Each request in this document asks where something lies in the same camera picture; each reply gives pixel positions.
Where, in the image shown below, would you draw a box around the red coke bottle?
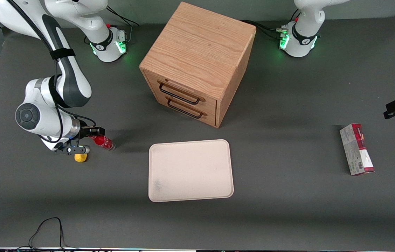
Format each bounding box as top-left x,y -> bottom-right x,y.
90,134 -> 116,151

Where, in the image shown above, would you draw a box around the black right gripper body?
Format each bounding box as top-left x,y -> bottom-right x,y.
67,120 -> 92,148

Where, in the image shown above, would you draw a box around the red and white carton box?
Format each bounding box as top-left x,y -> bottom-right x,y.
339,123 -> 375,176

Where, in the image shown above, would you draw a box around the black looped cable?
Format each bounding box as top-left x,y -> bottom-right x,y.
17,217 -> 79,252

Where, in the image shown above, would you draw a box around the black wire drawer handle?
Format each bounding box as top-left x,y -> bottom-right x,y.
165,96 -> 208,119
157,80 -> 206,105

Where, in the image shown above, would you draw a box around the wooden drawer cabinet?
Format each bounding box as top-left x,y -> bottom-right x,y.
139,1 -> 257,128

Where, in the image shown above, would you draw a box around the black right arm base cables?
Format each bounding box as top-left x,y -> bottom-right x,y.
84,6 -> 140,45

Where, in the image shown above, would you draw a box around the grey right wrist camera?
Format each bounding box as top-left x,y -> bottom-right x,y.
55,144 -> 90,155

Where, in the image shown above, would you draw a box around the black left arm base cables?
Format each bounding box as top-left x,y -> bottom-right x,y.
241,8 -> 301,40

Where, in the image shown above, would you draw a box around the white rectangular tray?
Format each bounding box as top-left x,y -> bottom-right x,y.
148,139 -> 235,203

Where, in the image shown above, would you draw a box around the black arm base cables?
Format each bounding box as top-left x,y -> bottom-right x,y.
84,6 -> 140,45
241,8 -> 301,40

